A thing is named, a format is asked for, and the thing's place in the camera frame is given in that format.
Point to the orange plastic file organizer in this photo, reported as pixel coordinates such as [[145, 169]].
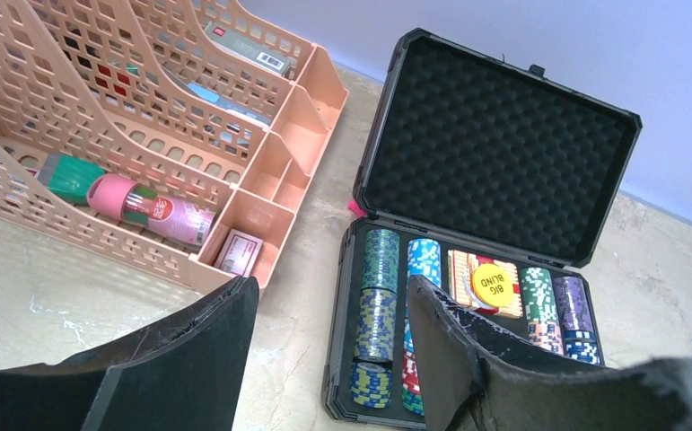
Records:
[[106, 82]]

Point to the green box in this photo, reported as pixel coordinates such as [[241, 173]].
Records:
[[68, 177]]

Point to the small red card box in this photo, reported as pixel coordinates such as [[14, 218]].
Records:
[[239, 253]]

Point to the black poker chip case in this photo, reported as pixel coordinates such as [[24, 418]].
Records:
[[469, 153]]

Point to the orange card deck in case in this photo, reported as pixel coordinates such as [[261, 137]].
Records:
[[461, 264]]

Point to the light blue item in organizer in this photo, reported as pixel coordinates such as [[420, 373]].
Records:
[[227, 104]]

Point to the pink cylindrical bottle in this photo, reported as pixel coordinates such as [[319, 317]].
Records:
[[127, 201]]

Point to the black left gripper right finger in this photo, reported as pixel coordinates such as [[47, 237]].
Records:
[[477, 375]]

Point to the grey box with barcode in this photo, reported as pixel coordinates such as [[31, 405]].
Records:
[[242, 46]]

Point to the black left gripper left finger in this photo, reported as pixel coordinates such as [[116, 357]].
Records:
[[182, 372]]

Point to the yellow big blind button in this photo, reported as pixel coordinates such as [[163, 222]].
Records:
[[491, 285]]

